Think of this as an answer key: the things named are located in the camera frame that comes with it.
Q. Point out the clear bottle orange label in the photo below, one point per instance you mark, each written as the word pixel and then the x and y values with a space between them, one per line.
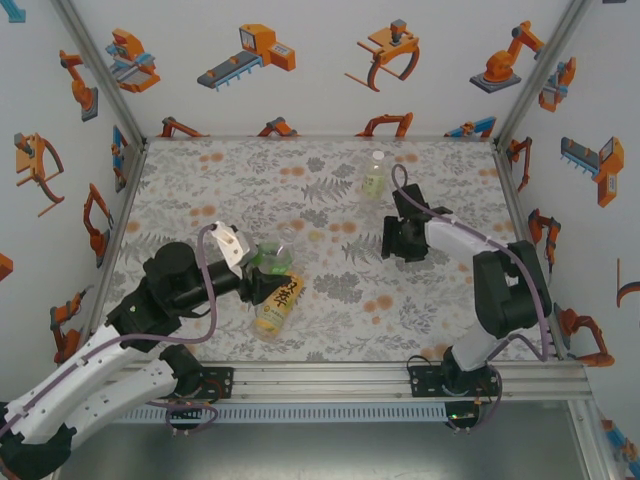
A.
pixel 272 315

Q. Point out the clear bottle bright green label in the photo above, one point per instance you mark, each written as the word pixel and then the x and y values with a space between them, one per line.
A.
pixel 275 257

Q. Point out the clear bottle pale green label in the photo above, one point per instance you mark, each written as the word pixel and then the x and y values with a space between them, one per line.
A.
pixel 373 182

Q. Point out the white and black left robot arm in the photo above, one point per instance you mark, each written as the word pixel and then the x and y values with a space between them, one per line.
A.
pixel 75 380

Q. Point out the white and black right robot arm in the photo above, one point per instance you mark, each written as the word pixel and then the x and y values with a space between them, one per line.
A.
pixel 510 290

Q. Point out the floral patterned table mat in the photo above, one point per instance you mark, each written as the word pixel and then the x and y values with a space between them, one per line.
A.
pixel 350 310

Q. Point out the small circuit board green light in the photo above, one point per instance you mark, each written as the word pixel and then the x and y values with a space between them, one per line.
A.
pixel 462 416

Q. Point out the aluminium frame rail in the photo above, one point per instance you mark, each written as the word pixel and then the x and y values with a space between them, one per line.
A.
pixel 510 180
pixel 116 240

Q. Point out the wide aluminium mounting rail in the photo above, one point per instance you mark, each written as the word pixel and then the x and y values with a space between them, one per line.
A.
pixel 325 382

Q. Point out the aluminium frame post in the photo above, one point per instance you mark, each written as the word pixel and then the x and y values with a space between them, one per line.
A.
pixel 540 75
pixel 592 440
pixel 100 75

